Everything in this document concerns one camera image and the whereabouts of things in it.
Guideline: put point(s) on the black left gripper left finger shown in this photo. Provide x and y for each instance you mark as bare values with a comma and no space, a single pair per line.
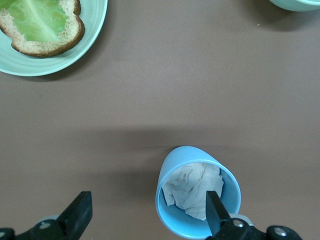
75,217

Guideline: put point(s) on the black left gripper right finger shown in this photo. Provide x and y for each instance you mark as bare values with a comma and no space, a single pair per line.
217,220

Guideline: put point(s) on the white paper tissue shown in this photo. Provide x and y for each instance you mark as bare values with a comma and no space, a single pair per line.
190,190

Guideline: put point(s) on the light blue plastic cup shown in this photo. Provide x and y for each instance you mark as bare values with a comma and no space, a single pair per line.
185,157

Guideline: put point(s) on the brown bread slice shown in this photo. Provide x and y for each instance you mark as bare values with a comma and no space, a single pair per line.
70,32

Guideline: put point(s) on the pale green plate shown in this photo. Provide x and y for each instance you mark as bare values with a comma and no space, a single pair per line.
92,30

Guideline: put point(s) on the green lettuce leaf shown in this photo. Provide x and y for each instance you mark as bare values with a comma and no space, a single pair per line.
32,20

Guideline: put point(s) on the pale green bowl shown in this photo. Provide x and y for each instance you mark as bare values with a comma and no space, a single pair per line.
295,5

